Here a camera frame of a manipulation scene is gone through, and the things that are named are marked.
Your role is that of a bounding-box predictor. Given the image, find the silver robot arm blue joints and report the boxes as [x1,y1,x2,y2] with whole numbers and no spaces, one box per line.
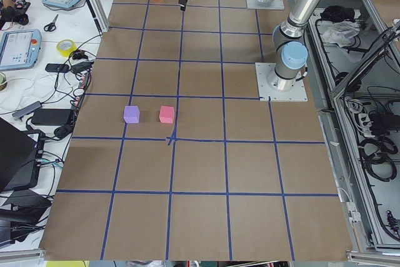
[272,0,320,80]

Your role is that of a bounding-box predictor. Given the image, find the pink foam block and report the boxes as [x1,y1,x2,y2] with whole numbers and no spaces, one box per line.
[159,106,175,124]

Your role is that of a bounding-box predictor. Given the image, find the purple foam block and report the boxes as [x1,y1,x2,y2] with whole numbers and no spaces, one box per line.
[123,106,140,124]

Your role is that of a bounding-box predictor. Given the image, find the yellow tape roll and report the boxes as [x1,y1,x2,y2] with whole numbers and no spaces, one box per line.
[56,39,78,58]

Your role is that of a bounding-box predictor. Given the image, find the crumpled white cloth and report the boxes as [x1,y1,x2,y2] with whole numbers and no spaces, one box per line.
[321,21,361,48]

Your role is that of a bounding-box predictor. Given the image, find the brown paper table cover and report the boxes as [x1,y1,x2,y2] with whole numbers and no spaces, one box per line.
[41,0,352,261]

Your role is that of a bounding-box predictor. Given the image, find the blue teach pendant near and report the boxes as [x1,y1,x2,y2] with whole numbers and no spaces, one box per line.
[1,29,42,71]

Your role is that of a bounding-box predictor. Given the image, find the black power brick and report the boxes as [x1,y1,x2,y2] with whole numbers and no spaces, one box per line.
[31,108,71,126]

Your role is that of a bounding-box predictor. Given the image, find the black laptop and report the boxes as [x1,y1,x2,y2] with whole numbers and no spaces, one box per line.
[1,119,44,192]

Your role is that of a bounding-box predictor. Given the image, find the black handled scissors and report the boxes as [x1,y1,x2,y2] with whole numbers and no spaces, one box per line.
[43,14,59,33]

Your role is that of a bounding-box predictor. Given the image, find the square metal base plate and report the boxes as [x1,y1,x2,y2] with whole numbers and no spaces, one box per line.
[255,63,308,102]

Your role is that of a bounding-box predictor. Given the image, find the black coiled cables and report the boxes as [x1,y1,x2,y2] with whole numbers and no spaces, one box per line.
[357,137,398,183]

